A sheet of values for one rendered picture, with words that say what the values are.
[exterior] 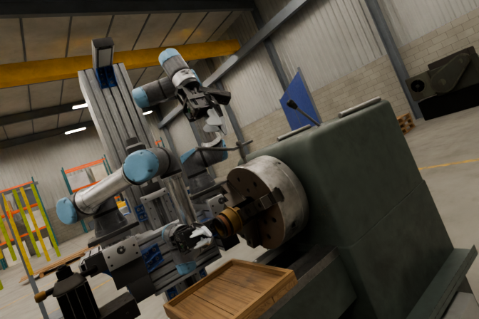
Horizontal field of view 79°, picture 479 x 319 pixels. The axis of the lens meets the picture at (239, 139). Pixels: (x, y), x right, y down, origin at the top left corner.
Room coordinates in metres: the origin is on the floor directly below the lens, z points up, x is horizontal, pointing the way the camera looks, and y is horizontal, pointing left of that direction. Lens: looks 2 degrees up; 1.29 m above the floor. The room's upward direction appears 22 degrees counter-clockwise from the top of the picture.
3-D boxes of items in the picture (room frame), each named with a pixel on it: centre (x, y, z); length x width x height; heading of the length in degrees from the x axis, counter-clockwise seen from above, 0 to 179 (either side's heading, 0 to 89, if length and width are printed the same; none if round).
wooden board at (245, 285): (0.93, 0.22, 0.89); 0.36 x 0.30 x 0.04; 35
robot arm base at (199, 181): (1.63, 0.29, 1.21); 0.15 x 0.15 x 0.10
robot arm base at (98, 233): (1.40, 0.73, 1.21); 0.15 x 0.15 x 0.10
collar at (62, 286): (0.78, 0.57, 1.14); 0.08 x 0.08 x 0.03
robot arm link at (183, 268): (1.16, 0.37, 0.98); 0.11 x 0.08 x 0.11; 162
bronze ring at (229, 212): (0.99, 0.13, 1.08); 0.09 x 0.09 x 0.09; 35
